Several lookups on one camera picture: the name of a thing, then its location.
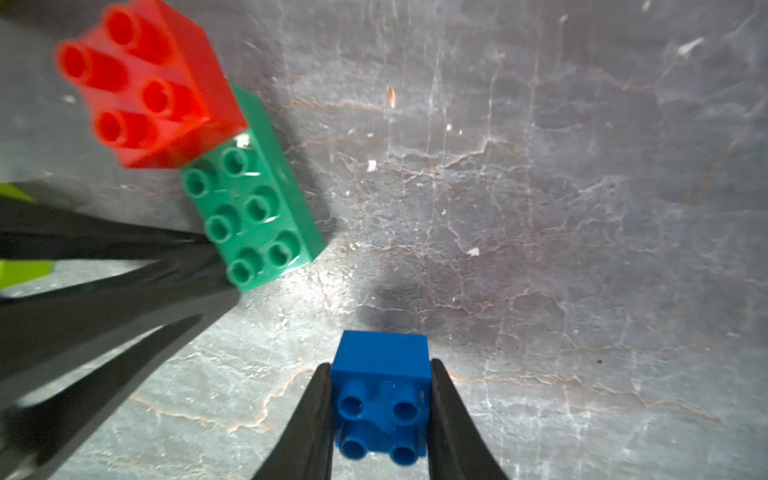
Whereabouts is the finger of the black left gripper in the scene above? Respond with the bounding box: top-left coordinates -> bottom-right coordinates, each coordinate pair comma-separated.
1,197 -> 216,260
1,258 -> 240,479

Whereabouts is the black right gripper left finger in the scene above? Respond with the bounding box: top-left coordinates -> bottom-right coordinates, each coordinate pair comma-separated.
253,363 -> 333,480

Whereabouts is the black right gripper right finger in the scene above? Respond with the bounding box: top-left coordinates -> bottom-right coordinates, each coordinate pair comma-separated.
427,358 -> 508,480

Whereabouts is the blue lego brick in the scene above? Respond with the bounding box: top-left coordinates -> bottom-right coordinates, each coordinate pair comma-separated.
330,330 -> 432,467

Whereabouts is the green long lego brick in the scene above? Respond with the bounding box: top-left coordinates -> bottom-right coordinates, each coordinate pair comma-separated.
180,86 -> 326,292

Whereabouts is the red lego brick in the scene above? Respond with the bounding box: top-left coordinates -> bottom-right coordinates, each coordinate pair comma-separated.
56,1 -> 247,169

